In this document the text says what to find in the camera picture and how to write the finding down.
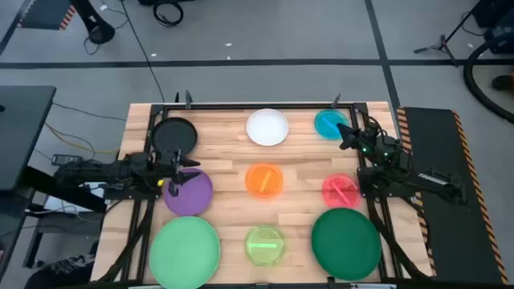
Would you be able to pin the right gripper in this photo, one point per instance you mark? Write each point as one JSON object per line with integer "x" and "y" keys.
{"x": 365, "y": 140}

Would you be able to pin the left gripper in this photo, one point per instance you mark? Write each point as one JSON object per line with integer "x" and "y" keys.
{"x": 170, "y": 170}

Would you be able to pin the small blue transparent plate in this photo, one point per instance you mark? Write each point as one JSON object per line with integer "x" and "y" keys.
{"x": 325, "y": 124}

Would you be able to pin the purple plastic plate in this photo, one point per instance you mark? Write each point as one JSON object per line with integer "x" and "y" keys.
{"x": 192, "y": 196}

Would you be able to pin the black plastic plate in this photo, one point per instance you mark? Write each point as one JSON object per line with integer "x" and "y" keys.
{"x": 172, "y": 134}

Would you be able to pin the small pink transparent plate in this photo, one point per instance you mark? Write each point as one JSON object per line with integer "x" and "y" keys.
{"x": 337, "y": 192}

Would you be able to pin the small orange transparent plate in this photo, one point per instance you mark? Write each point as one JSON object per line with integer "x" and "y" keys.
{"x": 257, "y": 180}

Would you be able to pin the white plastic plate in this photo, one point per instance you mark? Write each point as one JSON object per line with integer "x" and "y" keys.
{"x": 267, "y": 127}

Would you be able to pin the large light green plate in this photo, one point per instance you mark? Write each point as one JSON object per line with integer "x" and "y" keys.
{"x": 184, "y": 253}

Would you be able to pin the large dark green plate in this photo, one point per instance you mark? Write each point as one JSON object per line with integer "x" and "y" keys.
{"x": 345, "y": 245}

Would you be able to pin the small yellow-green transparent plate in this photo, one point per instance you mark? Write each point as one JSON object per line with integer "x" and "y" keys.
{"x": 265, "y": 251}

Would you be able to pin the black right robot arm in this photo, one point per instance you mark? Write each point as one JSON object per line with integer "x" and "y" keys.
{"x": 437, "y": 180}

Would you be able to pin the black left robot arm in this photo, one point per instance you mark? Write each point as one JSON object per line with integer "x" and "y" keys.
{"x": 100, "y": 172}

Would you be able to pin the small black table clamp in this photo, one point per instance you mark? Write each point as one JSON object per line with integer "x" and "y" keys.
{"x": 177, "y": 98}

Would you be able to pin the large hazard-striped black mat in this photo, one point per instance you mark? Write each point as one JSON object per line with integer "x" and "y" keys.
{"x": 437, "y": 136}

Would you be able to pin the black power adapter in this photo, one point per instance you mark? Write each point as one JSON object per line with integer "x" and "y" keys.
{"x": 66, "y": 159}

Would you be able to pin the white paper sheet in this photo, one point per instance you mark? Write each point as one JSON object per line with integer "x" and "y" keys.
{"x": 60, "y": 204}

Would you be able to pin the black tripod stand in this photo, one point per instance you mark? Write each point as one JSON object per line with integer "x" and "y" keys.
{"x": 443, "y": 42}

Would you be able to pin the black curved stand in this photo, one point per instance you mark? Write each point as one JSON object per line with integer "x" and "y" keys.
{"x": 98, "y": 34}

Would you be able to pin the person's shoe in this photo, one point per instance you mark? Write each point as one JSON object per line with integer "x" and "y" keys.
{"x": 502, "y": 82}

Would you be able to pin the black desk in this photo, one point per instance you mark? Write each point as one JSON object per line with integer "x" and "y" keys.
{"x": 24, "y": 136}

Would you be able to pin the black equipment case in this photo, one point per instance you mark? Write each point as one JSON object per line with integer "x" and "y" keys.
{"x": 498, "y": 24}

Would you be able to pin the small hazard-striped black mat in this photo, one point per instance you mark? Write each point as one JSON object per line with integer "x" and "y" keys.
{"x": 44, "y": 14}

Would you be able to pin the black aluminium table frame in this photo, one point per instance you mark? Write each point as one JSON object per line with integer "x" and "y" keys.
{"x": 257, "y": 106}

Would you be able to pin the black desk base frame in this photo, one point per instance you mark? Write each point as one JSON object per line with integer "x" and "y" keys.
{"x": 72, "y": 196}

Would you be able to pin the white metal bracket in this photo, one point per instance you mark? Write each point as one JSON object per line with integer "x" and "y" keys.
{"x": 138, "y": 287}
{"x": 373, "y": 286}

